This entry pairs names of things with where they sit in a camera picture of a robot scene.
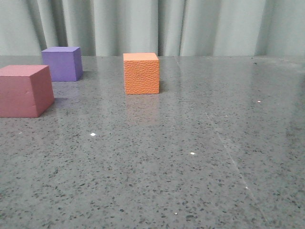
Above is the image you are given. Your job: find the red foam cube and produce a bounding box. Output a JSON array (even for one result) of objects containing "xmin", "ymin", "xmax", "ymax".
[{"xmin": 0, "ymin": 65, "xmax": 54, "ymax": 118}]

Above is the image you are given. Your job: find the pale green curtain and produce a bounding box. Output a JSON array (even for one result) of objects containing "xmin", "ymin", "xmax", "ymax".
[{"xmin": 0, "ymin": 0, "xmax": 305, "ymax": 56}]

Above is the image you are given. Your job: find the orange foam cube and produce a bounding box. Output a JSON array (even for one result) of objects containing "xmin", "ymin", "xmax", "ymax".
[{"xmin": 123, "ymin": 52, "xmax": 160, "ymax": 94}]

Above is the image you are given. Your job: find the purple foam cube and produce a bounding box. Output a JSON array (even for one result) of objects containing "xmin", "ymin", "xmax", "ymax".
[{"xmin": 41, "ymin": 47, "xmax": 83, "ymax": 82}]

